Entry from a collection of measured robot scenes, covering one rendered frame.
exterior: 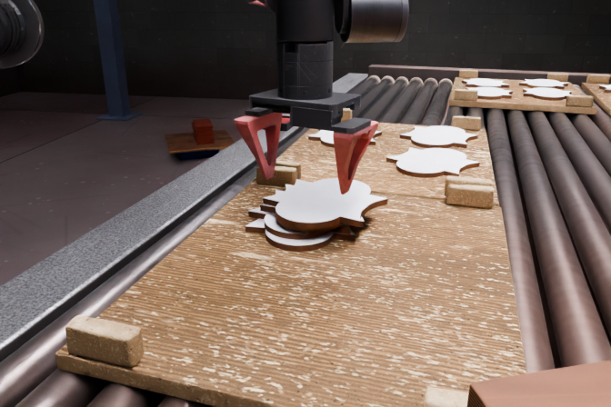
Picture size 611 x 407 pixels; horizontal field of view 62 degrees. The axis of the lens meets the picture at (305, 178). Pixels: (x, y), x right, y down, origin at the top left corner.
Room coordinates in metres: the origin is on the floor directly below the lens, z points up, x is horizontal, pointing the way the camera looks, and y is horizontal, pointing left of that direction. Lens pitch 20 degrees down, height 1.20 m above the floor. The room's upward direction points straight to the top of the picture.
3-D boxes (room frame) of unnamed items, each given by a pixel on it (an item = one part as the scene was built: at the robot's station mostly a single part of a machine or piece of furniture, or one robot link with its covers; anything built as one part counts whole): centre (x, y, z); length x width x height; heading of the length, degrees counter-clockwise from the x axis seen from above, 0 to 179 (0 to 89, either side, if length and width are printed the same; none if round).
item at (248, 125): (0.55, 0.03, 1.05); 0.07 x 0.07 x 0.09; 60
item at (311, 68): (0.53, 0.00, 1.12); 0.10 x 0.07 x 0.07; 60
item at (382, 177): (0.87, -0.15, 0.93); 0.41 x 0.35 x 0.02; 164
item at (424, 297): (0.47, -0.03, 0.93); 0.41 x 0.35 x 0.02; 163
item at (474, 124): (1.02, -0.33, 0.95); 0.06 x 0.02 x 0.03; 74
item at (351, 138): (0.51, -0.03, 1.05); 0.07 x 0.07 x 0.09; 60
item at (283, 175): (0.70, 0.04, 0.95); 0.06 x 0.02 x 0.03; 73
